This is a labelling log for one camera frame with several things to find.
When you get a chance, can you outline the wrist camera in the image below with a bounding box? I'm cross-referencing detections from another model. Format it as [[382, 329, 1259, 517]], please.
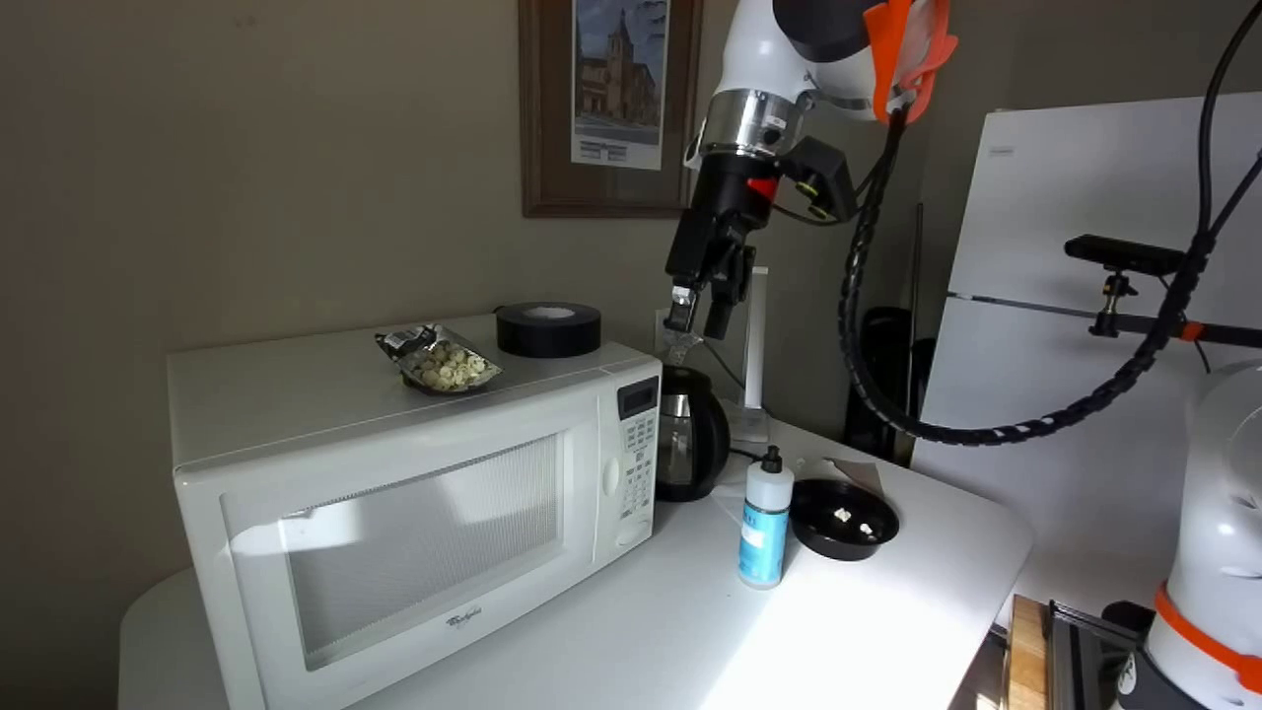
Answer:
[[782, 135, 860, 224]]

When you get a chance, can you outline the black bowl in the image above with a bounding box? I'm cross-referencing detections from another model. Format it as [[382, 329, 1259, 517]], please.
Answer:
[[788, 477, 901, 562]]

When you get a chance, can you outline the clear bag of snacks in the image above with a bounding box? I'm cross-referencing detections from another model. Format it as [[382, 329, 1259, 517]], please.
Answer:
[[374, 323, 503, 396]]

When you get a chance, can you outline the white refrigerator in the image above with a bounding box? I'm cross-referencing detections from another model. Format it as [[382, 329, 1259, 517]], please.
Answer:
[[910, 93, 1262, 617]]

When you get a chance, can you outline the black electric kettle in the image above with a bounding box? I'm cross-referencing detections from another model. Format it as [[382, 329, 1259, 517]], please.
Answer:
[[655, 364, 734, 503]]

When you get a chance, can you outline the microwave door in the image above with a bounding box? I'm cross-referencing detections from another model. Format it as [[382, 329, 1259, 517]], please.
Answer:
[[175, 398, 605, 710]]

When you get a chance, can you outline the framed picture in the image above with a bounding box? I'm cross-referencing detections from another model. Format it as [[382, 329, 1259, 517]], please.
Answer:
[[517, 0, 705, 219]]

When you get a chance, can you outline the white microwave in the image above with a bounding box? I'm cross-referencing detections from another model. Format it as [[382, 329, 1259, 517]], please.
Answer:
[[165, 313, 665, 710]]

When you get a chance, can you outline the white upright stand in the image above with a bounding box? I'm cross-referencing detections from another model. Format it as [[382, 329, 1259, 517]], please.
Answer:
[[723, 265, 772, 446]]

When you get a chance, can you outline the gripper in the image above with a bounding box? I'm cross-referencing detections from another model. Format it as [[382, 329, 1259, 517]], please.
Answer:
[[665, 151, 782, 342]]

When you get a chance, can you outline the camera on mount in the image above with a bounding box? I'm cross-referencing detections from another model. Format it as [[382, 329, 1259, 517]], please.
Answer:
[[1062, 233, 1262, 349]]

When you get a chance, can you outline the white bottle with blue label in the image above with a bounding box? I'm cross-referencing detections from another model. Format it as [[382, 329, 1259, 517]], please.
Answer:
[[736, 445, 796, 591]]

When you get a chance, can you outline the brown paper piece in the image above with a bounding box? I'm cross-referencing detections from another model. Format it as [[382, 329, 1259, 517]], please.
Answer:
[[821, 455, 885, 496]]

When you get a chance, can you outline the black tape roll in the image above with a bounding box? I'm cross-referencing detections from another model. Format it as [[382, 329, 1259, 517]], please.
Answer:
[[494, 301, 603, 359]]

